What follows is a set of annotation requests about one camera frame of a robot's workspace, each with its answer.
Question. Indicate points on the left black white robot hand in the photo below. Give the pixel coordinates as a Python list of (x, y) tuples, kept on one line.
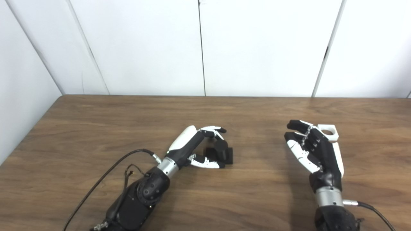
[(184, 144)]

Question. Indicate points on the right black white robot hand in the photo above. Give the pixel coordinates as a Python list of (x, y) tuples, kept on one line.
[(326, 160)]

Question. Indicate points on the white square piece with hole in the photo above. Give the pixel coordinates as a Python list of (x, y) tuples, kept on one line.
[(334, 137)]

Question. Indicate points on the black peg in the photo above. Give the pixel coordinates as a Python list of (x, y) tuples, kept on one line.
[(226, 155)]

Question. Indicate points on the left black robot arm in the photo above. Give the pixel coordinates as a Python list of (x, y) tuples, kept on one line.
[(138, 202)]

